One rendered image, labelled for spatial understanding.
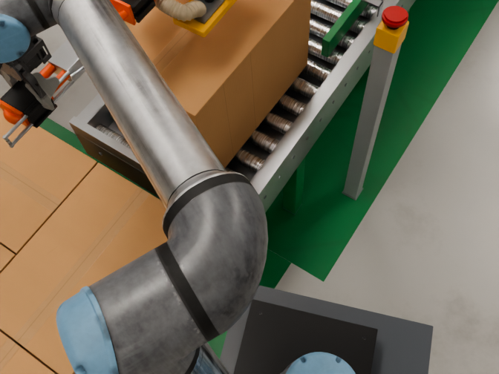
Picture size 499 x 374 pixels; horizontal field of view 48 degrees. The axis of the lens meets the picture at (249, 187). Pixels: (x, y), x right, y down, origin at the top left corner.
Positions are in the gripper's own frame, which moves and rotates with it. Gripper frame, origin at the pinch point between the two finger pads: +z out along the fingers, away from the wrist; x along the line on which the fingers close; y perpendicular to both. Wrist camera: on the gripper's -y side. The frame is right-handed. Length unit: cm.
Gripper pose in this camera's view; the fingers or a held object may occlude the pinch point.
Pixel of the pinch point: (31, 99)
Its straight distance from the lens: 131.3
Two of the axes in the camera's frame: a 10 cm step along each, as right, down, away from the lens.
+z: 0.5, 4.6, 8.8
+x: -8.3, -4.7, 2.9
